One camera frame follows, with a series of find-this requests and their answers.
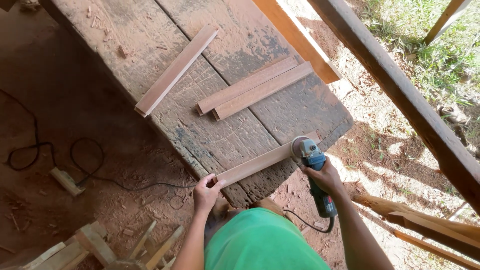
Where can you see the person's left hand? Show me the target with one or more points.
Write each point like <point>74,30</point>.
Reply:
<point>204,195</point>

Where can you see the person's right hand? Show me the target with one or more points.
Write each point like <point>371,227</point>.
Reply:
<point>325,178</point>

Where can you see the person's right fingers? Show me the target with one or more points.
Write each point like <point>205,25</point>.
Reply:
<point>313,173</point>

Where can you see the blue angle grinder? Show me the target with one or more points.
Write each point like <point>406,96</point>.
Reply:
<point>314,170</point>

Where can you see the wooden slat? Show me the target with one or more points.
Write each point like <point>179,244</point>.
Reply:
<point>262,161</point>
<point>175,71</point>
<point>245,85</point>
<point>262,90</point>

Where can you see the green shirt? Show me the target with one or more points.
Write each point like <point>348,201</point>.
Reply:
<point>258,242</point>

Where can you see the dark wooden beam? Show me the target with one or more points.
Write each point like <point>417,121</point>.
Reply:
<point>405,93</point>

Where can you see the weathered wooden workbench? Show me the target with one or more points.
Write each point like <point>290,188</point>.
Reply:
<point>210,90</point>

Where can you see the orange wooden plank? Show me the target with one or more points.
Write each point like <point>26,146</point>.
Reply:
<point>300,39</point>

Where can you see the slanted wooden pole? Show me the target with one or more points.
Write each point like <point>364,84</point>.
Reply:
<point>446,20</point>

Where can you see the heap of wood offcuts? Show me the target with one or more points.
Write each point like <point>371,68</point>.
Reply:
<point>97,249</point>

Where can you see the small wooden block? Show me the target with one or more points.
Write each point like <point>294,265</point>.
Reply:
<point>67,181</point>

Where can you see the rough wooden post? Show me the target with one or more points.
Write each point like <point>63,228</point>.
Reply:
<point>423,221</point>

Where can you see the wooden rail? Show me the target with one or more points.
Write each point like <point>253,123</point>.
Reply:
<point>435,250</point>

